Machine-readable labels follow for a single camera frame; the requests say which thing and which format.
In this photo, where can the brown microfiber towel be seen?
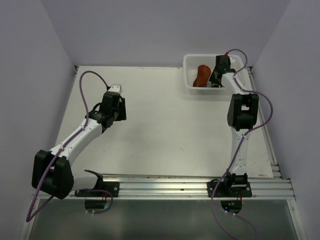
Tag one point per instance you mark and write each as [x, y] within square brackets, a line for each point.
[202, 77]

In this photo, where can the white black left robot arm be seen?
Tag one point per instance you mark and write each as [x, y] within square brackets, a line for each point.
[52, 170]

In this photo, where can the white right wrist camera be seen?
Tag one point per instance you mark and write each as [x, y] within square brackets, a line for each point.
[232, 60]

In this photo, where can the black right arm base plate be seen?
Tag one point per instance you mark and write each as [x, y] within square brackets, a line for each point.
[223, 192]

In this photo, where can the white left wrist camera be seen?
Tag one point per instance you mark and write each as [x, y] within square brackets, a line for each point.
[116, 88]

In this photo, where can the aluminium right side rail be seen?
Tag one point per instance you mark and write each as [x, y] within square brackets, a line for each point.
[271, 154]

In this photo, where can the white perforated plastic basket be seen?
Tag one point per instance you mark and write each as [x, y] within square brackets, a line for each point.
[191, 63]

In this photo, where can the yellow microfiber towel black trim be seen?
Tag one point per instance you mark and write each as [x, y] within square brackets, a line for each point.
[217, 86]

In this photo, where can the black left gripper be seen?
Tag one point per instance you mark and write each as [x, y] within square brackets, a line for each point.
[122, 115]

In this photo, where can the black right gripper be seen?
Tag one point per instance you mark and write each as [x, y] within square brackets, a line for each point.
[212, 79]

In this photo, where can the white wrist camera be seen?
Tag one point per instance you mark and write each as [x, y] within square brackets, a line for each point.
[116, 88]
[232, 60]

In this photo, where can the aluminium table edge rail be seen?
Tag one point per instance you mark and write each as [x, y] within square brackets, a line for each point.
[194, 188]

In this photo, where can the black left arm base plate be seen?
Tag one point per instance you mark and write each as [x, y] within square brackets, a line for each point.
[110, 188]

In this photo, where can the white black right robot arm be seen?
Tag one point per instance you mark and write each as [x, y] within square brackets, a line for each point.
[242, 116]

